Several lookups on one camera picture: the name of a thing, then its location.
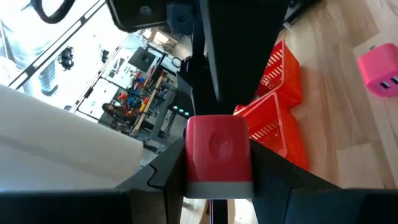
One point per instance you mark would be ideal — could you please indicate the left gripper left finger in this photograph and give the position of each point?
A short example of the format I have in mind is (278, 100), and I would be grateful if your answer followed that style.
(171, 180)

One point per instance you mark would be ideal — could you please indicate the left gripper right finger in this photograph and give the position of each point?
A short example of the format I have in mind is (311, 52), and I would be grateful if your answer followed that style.
(273, 186)

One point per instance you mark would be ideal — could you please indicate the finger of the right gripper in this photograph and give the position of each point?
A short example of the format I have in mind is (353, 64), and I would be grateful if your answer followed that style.
(242, 46)

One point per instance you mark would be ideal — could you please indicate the red white USB charger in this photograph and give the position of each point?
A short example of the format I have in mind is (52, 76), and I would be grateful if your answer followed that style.
(217, 149)

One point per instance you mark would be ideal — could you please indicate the pink dual-port USB charger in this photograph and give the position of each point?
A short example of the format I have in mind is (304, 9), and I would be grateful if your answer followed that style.
(379, 68)

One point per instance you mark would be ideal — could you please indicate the black computer tower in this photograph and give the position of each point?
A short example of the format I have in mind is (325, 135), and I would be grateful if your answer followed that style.
(180, 110)

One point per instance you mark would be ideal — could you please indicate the red plastic basket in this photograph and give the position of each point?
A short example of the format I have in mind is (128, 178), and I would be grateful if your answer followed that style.
(295, 146)
(292, 81)

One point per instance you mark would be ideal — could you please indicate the black computer monitor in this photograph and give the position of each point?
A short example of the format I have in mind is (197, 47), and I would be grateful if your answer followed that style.
(141, 59)

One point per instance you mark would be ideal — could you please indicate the person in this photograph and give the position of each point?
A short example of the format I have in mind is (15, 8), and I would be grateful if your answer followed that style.
(110, 110)

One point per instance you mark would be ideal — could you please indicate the black ceiling spotlight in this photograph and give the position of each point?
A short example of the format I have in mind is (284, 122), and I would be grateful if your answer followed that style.
(66, 58)
(104, 56)

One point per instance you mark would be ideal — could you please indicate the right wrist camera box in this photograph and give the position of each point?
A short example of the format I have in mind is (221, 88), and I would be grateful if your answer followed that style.
(136, 15)

